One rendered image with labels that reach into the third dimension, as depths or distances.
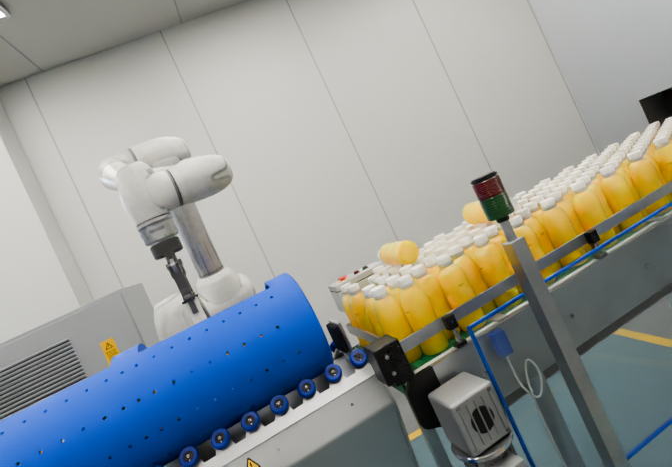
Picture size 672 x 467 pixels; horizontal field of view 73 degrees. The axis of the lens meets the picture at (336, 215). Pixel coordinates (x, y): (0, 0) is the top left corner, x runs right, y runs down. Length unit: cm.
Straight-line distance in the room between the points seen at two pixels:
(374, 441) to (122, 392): 60
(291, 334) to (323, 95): 335
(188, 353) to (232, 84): 335
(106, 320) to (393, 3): 366
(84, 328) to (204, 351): 183
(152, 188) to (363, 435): 80
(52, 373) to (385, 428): 213
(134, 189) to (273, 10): 350
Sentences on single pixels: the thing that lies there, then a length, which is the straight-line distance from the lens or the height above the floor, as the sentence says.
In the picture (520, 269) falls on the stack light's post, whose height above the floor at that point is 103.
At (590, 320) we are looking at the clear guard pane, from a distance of 135.
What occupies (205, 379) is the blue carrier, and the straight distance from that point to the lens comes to 112.
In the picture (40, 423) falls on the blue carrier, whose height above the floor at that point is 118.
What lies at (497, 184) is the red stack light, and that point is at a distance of 105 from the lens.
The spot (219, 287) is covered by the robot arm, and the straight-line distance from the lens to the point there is 180.
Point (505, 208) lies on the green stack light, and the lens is 105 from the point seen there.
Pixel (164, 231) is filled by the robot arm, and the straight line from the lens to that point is 120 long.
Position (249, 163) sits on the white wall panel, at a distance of 406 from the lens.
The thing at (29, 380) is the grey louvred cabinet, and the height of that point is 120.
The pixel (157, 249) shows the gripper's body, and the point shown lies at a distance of 121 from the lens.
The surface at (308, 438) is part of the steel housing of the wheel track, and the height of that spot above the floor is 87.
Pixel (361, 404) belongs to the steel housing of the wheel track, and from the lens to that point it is 121.
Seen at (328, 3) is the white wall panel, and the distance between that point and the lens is 464.
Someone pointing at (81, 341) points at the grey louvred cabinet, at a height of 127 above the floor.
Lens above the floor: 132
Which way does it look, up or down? level
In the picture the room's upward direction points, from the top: 25 degrees counter-clockwise
